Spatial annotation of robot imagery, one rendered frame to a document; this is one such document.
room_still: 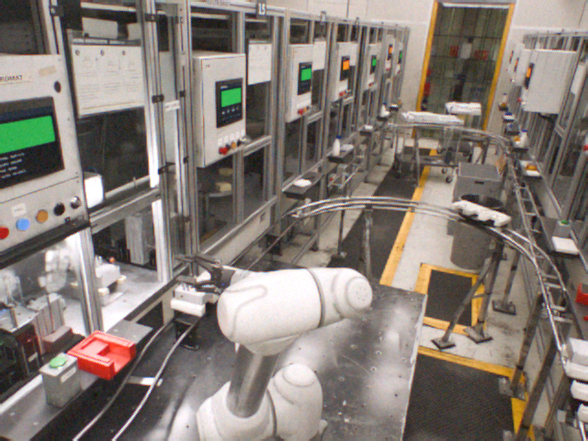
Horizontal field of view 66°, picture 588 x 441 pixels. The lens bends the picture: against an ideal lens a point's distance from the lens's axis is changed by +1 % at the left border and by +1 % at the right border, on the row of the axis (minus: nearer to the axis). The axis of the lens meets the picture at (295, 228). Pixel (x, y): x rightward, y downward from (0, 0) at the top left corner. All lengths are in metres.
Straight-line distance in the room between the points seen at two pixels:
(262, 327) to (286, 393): 0.58
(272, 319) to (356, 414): 0.93
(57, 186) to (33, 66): 0.32
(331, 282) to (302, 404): 0.60
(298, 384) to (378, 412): 0.44
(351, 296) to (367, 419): 0.89
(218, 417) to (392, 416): 0.68
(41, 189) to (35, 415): 0.62
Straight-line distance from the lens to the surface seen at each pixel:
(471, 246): 4.32
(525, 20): 9.51
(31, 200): 1.40
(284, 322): 0.91
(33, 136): 1.35
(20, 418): 1.55
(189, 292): 1.90
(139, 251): 2.12
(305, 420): 1.51
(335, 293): 0.93
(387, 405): 1.82
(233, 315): 0.90
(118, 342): 1.63
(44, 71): 1.40
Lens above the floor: 1.93
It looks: 24 degrees down
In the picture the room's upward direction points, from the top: 3 degrees clockwise
